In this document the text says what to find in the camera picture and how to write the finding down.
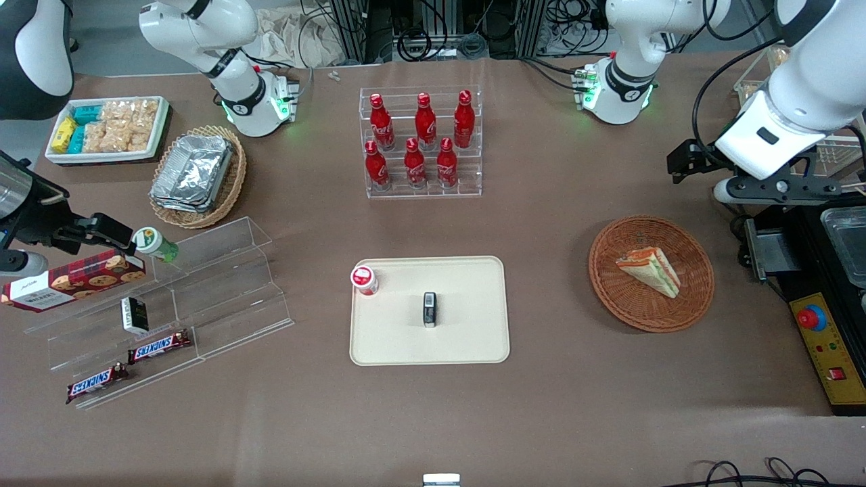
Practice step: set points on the red cola bottle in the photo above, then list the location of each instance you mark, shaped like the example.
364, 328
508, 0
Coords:
376, 168
381, 125
464, 122
415, 166
425, 125
446, 164

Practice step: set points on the teal snack pack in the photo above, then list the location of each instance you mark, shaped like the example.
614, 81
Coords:
86, 114
77, 140

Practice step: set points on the round brown wicker basket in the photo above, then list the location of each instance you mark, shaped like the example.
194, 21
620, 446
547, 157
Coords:
643, 314

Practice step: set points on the green bottle with white cap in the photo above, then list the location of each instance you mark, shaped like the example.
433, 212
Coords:
154, 244

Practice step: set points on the clear acrylic stepped shelf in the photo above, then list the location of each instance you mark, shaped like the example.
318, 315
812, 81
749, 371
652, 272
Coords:
230, 297

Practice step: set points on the yellow snack pack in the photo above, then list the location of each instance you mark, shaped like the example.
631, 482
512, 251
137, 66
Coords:
63, 135

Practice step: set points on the white rectangular snack tray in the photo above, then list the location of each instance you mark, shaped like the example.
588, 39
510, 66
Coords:
162, 128

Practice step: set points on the Snickers chocolate bar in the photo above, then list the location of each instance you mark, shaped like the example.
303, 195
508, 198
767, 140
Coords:
159, 347
97, 383

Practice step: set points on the crumpled beige cloth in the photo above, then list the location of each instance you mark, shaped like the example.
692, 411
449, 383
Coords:
291, 34

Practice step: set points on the black sealing machine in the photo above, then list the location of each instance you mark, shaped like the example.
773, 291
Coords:
805, 264

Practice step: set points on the bagged pastry snack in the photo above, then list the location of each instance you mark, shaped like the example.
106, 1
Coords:
781, 55
749, 92

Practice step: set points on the clear acrylic bottle rack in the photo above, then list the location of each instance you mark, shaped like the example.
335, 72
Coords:
473, 189

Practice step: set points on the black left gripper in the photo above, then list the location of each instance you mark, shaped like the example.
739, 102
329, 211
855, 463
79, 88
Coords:
691, 159

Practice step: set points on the red Walkers cookie box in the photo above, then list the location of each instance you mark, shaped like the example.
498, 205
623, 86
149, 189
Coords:
67, 283

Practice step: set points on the stacked aluminium foil trays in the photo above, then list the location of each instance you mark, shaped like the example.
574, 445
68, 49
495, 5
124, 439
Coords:
193, 172

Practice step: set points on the small red-capped bottle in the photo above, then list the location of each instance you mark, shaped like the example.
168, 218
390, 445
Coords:
364, 280

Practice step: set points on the beige plastic tray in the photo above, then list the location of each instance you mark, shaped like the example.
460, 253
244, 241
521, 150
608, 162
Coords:
392, 338

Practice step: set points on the clear bag of crackers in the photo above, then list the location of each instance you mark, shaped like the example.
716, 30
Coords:
125, 137
115, 112
145, 115
95, 138

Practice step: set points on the triangular sandwich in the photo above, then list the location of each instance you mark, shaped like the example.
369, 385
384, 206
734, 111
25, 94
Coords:
653, 270

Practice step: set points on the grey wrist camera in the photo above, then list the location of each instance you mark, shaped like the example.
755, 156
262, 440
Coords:
725, 193
24, 262

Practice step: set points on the clear plastic container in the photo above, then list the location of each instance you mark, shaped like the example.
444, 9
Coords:
844, 243

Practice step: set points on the aluminium equipment frame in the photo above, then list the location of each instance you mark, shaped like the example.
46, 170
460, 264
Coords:
358, 30

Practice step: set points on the small black and white box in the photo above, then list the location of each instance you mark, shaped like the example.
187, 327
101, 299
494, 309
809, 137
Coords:
134, 315

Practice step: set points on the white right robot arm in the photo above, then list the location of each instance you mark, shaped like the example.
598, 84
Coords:
237, 88

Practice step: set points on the red emergency stop button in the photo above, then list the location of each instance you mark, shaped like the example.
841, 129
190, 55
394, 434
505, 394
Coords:
812, 318

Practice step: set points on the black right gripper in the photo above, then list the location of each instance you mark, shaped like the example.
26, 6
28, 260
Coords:
42, 218

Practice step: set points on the small white and black device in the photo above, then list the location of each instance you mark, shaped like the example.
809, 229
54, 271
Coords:
441, 481

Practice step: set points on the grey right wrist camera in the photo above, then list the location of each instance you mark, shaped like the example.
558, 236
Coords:
24, 262

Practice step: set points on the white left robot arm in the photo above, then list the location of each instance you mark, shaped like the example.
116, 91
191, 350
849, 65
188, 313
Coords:
798, 95

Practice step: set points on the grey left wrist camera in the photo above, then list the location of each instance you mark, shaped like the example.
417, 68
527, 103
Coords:
725, 193

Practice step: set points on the oval tan wicker basket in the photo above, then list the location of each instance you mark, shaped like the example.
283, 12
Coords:
233, 182

